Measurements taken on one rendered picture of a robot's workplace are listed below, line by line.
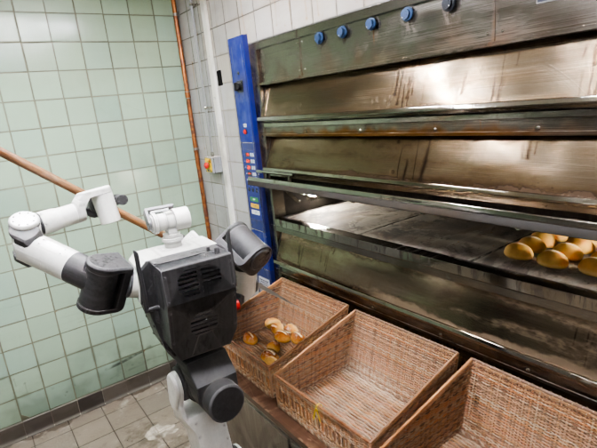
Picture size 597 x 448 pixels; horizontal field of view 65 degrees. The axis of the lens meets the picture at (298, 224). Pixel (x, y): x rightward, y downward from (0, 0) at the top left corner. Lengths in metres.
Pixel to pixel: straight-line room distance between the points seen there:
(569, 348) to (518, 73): 0.82
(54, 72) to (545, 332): 2.73
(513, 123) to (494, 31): 0.27
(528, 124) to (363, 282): 0.99
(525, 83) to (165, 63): 2.34
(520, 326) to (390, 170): 0.71
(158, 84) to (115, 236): 1.02
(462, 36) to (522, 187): 0.51
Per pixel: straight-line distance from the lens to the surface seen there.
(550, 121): 1.49
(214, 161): 2.98
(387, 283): 2.02
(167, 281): 1.25
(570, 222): 1.35
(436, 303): 1.86
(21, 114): 3.05
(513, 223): 1.41
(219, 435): 1.68
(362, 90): 1.93
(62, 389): 3.43
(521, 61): 1.54
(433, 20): 1.72
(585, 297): 1.56
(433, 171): 1.71
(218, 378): 1.45
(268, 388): 2.12
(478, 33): 1.62
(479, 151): 1.62
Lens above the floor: 1.79
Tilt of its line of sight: 15 degrees down
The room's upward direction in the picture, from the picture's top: 6 degrees counter-clockwise
